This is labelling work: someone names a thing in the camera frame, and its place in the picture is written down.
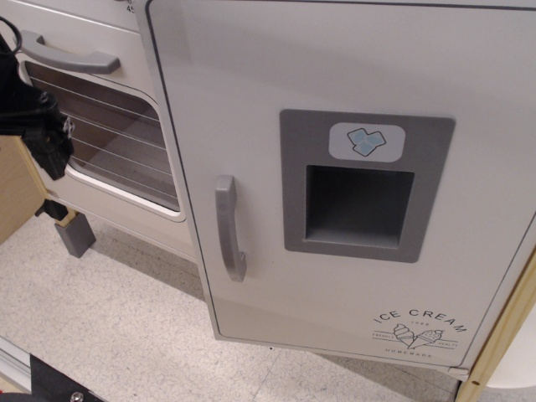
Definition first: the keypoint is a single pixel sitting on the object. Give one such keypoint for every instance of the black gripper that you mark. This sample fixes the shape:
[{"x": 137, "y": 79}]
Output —
[{"x": 34, "y": 115}]

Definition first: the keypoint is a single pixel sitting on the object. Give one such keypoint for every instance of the grey fridge door handle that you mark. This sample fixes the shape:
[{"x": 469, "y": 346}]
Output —
[{"x": 225, "y": 203}]

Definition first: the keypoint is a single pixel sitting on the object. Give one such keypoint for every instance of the white toy fridge door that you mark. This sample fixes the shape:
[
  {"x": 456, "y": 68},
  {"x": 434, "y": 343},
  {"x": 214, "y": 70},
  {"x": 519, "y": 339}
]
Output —
[{"x": 224, "y": 71}]

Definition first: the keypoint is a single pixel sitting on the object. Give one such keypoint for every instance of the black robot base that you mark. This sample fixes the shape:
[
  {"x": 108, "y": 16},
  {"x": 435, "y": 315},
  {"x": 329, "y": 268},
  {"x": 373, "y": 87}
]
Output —
[{"x": 50, "y": 385}]

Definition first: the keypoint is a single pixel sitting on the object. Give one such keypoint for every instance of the light wooden side panel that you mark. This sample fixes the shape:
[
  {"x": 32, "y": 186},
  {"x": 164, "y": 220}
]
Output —
[{"x": 22, "y": 190}]

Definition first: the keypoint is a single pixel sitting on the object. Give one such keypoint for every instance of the white toy oven door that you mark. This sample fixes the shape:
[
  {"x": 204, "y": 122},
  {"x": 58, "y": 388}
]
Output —
[{"x": 120, "y": 171}]

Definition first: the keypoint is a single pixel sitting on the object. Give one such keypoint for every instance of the grey kitchen leg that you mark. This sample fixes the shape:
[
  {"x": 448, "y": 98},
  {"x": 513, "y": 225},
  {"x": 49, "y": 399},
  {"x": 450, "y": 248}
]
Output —
[{"x": 77, "y": 235}]

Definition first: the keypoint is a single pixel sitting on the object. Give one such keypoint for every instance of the grey ice dispenser panel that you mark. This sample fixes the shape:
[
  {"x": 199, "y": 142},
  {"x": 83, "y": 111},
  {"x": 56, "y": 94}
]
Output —
[{"x": 360, "y": 184}]

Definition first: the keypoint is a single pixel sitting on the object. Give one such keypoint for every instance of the grey oven door handle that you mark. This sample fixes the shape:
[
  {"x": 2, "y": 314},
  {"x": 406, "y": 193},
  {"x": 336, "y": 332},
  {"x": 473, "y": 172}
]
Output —
[{"x": 34, "y": 46}]

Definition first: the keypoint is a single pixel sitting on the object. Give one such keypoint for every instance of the light wooden right post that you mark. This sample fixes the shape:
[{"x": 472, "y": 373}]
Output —
[{"x": 520, "y": 303}]

